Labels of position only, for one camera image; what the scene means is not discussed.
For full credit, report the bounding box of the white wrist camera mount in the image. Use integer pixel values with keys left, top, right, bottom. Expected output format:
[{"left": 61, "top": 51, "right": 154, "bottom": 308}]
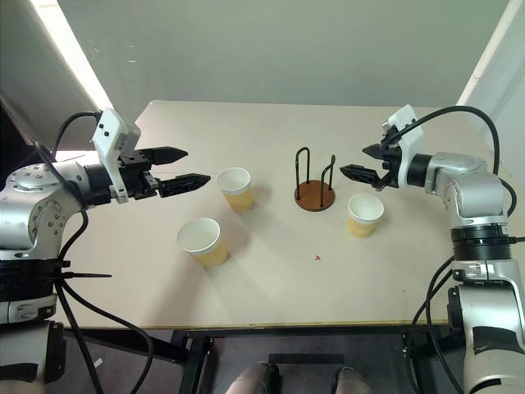
[
  {"left": 90, "top": 108, "right": 142, "bottom": 204},
  {"left": 381, "top": 103, "right": 425, "bottom": 190}
]

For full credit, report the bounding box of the black zip tie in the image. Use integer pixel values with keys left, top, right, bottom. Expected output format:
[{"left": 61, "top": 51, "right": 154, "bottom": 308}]
[{"left": 52, "top": 262, "right": 113, "bottom": 285}]

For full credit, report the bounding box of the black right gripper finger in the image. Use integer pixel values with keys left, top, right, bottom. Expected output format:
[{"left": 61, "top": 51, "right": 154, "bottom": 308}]
[
  {"left": 361, "top": 142, "right": 386, "bottom": 163},
  {"left": 339, "top": 163, "right": 387, "bottom": 192}
]

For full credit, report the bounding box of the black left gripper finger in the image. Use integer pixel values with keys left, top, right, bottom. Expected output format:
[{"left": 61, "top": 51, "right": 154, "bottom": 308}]
[
  {"left": 157, "top": 173, "right": 212, "bottom": 199},
  {"left": 148, "top": 145, "right": 190, "bottom": 167}
]

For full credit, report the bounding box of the black floor mat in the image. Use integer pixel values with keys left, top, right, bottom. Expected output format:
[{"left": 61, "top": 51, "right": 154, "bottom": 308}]
[{"left": 268, "top": 352, "right": 345, "bottom": 366}]

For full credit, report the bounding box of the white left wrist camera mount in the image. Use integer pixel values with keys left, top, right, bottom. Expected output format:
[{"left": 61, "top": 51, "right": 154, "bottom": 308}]
[{"left": 90, "top": 108, "right": 142, "bottom": 204}]

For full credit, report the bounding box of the yellow paper cup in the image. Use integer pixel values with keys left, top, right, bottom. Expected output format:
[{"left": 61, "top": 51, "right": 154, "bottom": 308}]
[
  {"left": 346, "top": 193, "right": 385, "bottom": 240},
  {"left": 215, "top": 167, "right": 254, "bottom": 213},
  {"left": 176, "top": 217, "right": 230, "bottom": 269}
]

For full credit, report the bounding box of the black table frame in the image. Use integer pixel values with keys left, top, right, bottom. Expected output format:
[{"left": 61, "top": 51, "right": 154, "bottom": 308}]
[{"left": 61, "top": 323, "right": 454, "bottom": 394}]

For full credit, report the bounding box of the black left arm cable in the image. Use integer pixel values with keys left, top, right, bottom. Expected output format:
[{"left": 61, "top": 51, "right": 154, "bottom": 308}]
[{"left": 34, "top": 109, "right": 156, "bottom": 394}]

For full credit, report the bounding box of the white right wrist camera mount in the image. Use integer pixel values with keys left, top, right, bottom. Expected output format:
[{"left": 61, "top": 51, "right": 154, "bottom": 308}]
[{"left": 381, "top": 103, "right": 425, "bottom": 190}]

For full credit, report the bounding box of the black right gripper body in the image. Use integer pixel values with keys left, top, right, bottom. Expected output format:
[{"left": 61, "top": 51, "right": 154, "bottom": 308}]
[{"left": 378, "top": 126, "right": 405, "bottom": 192}]

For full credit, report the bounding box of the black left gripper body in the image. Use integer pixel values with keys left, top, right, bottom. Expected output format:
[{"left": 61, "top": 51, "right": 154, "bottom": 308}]
[{"left": 118, "top": 149, "right": 162, "bottom": 201}]

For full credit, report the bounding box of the wooden cup holder stand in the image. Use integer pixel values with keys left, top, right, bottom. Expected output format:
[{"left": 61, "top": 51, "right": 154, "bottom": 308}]
[{"left": 294, "top": 146, "right": 336, "bottom": 213}]

